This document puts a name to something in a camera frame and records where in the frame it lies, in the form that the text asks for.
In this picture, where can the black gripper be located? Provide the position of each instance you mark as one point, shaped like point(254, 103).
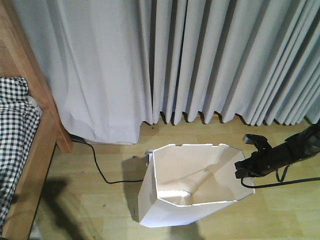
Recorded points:
point(260, 163)

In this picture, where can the white plastic trash bin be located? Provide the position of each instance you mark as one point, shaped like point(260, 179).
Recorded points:
point(186, 183)

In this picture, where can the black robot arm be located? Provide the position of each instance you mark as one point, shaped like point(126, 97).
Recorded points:
point(298, 147)

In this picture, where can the grey curtain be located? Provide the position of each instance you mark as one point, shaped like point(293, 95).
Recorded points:
point(114, 64)

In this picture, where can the black white checkered blanket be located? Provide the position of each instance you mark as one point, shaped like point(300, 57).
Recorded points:
point(19, 121)

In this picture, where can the wooden bed frame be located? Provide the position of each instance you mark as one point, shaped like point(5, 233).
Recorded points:
point(18, 60)

